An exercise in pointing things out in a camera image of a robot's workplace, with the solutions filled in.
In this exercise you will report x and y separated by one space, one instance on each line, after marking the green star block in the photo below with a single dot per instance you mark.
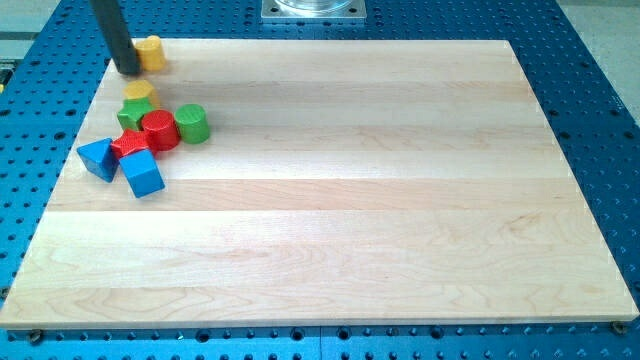
132 111

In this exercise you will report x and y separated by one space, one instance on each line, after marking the blue cube block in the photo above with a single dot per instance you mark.
142 173

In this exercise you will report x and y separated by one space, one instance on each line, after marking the right board stop screw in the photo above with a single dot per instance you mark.
619 328

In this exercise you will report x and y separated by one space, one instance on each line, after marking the yellow hexagon block upper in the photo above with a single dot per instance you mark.
150 53

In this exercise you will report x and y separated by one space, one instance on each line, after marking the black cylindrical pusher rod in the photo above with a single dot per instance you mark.
116 35

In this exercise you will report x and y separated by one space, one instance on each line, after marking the blue triangle block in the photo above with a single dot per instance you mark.
99 159

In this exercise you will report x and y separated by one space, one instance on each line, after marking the board stop screw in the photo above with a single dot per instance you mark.
34 336
619 328

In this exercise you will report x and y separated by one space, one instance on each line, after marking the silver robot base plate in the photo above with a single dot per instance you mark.
284 10

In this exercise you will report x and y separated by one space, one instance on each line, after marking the red cylinder block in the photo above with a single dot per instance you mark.
161 130

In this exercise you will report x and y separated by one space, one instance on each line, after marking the green cylinder block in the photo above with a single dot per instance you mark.
191 120

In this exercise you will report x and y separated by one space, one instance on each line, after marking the red star block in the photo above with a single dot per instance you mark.
130 142

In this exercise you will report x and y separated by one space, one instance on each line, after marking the light wooden board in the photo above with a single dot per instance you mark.
344 183

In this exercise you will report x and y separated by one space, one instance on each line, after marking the yellow block lower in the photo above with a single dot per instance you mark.
138 89

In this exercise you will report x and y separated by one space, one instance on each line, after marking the left board stop screw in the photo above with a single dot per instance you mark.
34 336

